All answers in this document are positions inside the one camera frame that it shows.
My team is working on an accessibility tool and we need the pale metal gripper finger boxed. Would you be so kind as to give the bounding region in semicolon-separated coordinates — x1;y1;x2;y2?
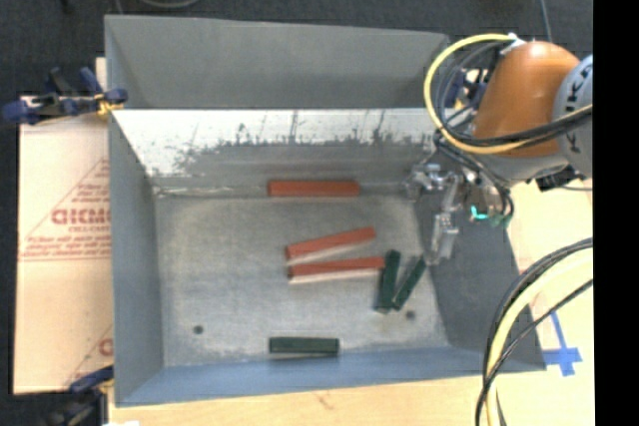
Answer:
425;213;447;266
440;222;460;261

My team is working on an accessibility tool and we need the dark green flat block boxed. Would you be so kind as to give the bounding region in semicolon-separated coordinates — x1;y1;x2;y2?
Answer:
374;248;402;314
391;255;428;312
268;336;341;357

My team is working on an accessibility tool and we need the red-brown flat block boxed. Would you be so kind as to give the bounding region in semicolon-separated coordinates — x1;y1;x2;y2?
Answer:
284;225;377;263
287;255;386;286
266;179;361;199

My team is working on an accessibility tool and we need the brown cardboard board red print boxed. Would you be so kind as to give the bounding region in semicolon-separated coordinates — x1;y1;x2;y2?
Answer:
11;113;117;396

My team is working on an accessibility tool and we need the black cylinder on white bracket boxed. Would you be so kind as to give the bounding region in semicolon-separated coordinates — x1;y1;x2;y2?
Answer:
535;167;576;193

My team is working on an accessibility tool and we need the grey metal bin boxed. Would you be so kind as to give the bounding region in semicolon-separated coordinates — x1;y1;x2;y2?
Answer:
103;14;548;408

